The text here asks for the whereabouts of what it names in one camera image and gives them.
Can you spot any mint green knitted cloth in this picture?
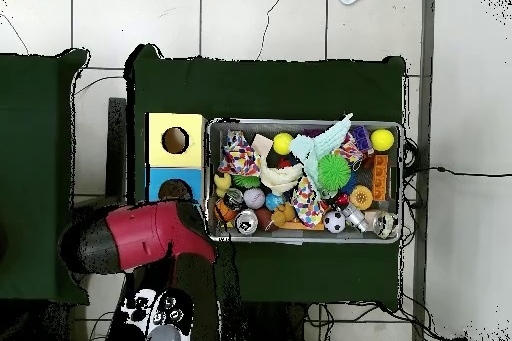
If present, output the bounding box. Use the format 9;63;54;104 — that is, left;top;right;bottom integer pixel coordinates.
289;112;354;194

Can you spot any colourful dotted cloth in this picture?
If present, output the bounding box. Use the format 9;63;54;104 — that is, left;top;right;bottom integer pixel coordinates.
217;129;262;177

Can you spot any black cable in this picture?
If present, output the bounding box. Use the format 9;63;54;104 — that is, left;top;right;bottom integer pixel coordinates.
411;165;512;178

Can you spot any clear mesh bin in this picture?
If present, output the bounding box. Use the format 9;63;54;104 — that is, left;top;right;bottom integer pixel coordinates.
205;117;403;245

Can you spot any orange plastic grid tray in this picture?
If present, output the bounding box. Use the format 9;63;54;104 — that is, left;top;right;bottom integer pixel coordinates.
371;154;390;202

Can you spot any large green spiky ball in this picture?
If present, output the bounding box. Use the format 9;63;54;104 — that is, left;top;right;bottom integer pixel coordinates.
316;153;352;192

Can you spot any toy burger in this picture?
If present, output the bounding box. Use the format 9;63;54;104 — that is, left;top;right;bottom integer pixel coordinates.
349;184;374;211

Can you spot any wooden box with three holes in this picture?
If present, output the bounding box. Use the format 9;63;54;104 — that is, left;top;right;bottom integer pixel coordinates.
144;112;208;204

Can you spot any purple toy block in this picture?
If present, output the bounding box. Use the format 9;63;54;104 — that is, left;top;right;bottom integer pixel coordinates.
351;125;374;154

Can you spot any green covered side table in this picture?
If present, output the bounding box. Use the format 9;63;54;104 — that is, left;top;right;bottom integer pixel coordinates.
0;49;91;305

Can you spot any silver plastic toy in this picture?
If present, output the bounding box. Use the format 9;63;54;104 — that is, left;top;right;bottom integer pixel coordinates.
342;202;370;233

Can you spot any dark green tablecloth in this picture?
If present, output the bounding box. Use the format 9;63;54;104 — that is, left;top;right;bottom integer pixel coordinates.
126;43;407;310

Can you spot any yellow ball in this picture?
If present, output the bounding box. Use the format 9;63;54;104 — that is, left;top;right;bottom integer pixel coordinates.
369;128;396;152
272;132;295;156

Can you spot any brown plush bear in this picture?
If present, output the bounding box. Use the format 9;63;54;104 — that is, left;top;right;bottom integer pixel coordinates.
270;201;297;227

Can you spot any black and white soccer ball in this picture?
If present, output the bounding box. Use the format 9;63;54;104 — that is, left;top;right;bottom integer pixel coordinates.
322;209;347;235

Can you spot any silver drink can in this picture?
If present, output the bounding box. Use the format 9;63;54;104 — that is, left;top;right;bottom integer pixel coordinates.
234;208;260;235

